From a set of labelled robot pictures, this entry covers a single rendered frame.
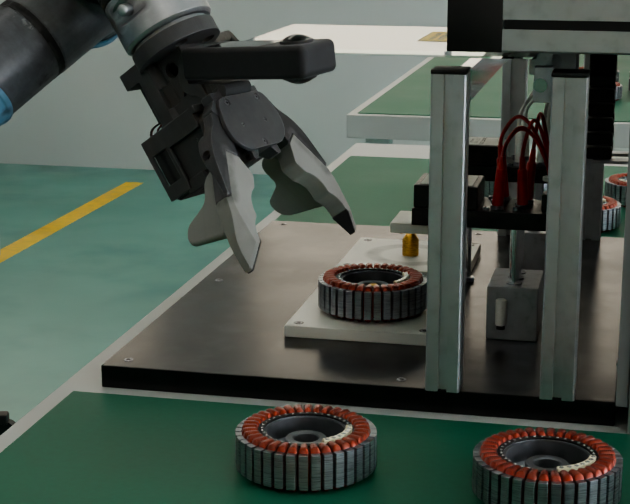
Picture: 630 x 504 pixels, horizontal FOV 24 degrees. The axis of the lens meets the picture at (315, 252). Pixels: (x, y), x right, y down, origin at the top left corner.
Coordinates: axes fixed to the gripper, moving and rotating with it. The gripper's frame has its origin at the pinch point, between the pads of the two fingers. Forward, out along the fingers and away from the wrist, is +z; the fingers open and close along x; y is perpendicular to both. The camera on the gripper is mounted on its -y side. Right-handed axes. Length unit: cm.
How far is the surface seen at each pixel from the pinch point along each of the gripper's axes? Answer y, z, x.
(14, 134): 381, -162, -398
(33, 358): 218, -36, -183
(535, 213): -0.8, 4.6, -35.4
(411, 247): 25, 0, -55
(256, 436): 10.3, 10.5, 4.0
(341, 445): 5.0, 14.2, 2.0
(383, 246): 30, -2, -58
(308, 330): 21.5, 3.9, -24.5
